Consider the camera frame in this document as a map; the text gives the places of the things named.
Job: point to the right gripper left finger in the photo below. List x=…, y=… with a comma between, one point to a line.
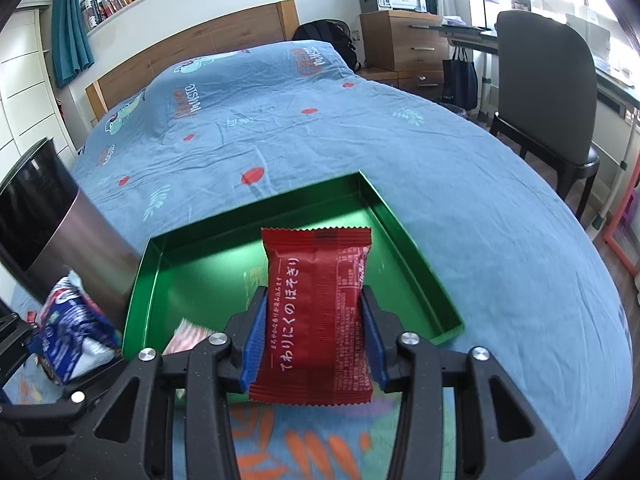
x=118, y=423

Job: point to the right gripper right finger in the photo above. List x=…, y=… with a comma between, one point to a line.
x=498, y=433

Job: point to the blue and silver snack bag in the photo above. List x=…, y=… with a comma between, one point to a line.
x=73, y=336

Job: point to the dark red snack packet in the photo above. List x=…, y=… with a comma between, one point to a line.
x=314, y=351

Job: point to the pale pink snack packet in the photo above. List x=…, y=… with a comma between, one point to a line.
x=186, y=336

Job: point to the green metal tray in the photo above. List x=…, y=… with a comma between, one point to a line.
x=210, y=270

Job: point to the blue patterned bedspread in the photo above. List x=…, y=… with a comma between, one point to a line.
x=223, y=131

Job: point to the dark brown box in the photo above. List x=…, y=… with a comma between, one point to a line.
x=49, y=227

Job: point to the white wardrobe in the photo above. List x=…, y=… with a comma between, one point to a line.
x=29, y=110

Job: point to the navy tote bag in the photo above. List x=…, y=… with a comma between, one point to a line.
x=460, y=81

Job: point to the dark grey chair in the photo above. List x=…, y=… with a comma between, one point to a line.
x=557, y=127

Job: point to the teal curtain left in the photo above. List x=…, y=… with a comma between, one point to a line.
x=71, y=52

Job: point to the wooden drawer cabinet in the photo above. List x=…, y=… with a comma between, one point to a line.
x=408, y=45

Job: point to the desk by window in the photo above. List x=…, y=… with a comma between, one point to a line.
x=542, y=51

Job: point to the black backpack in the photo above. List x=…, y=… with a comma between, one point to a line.
x=336, y=33

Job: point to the wooden headboard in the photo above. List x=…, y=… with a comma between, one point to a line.
x=245, y=29

